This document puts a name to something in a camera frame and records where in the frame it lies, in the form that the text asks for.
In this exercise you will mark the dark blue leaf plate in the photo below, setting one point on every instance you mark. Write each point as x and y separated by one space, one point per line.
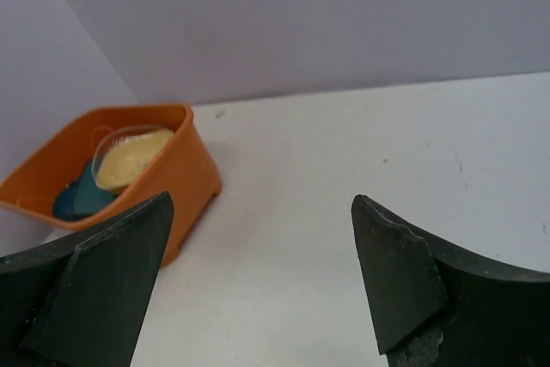
63 206

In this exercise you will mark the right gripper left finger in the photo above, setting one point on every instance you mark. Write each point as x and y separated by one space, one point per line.
81 299

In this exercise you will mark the clear glass round plate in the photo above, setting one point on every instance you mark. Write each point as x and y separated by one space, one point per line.
111 143

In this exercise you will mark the orange plastic bin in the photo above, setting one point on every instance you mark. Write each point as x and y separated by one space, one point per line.
184 168

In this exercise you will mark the teal square large plate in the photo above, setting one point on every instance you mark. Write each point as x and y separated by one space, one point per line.
89 198

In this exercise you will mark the yellow square small plate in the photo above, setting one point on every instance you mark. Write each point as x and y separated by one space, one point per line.
129 165

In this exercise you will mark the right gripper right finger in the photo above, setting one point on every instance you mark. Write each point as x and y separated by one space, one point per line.
433 303

